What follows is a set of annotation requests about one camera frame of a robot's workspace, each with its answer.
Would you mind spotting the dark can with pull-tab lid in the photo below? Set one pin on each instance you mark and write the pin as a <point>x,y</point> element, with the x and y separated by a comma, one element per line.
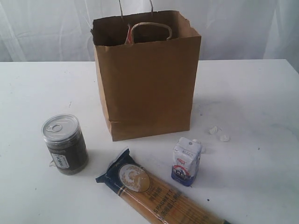
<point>64,139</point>

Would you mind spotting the white paper scrap right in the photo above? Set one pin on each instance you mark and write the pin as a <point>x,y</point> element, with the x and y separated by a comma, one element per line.
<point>225,138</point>

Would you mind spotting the white curtain backdrop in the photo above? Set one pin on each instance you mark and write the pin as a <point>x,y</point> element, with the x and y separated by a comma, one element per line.
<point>59,30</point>

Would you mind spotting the brown pouch with orange label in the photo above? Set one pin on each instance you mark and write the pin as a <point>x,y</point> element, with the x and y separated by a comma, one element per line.
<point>129,39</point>

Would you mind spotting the white paper scrap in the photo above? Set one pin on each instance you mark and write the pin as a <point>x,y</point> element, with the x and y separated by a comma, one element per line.
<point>225,138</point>
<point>213,130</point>

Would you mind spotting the white paper scrap left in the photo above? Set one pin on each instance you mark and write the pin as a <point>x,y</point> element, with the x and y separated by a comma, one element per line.
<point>213,130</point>

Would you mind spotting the small white blue salt pack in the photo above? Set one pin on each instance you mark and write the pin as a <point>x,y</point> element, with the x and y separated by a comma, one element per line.
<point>186,159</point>

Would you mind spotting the brown paper shopping bag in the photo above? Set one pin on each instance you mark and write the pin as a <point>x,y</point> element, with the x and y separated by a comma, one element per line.
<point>146,88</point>

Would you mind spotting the spaghetti packet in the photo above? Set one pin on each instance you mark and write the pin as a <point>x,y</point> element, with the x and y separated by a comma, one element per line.
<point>153,198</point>

